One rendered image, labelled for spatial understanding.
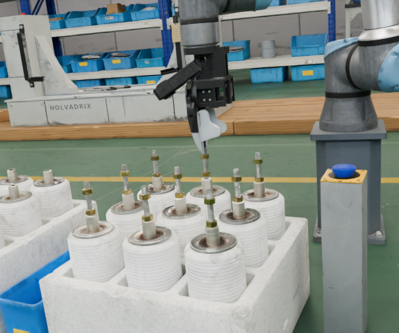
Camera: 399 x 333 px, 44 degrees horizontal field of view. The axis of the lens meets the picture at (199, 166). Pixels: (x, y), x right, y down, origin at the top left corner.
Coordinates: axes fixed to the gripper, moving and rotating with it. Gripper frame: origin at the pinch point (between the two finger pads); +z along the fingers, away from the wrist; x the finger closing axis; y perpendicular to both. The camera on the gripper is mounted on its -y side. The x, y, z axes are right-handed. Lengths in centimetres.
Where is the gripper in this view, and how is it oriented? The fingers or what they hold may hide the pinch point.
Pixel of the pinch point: (200, 146)
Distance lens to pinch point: 101.5
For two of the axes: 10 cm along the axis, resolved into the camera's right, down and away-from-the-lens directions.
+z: 0.9, 9.6, 2.6
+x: 3.1, -2.7, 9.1
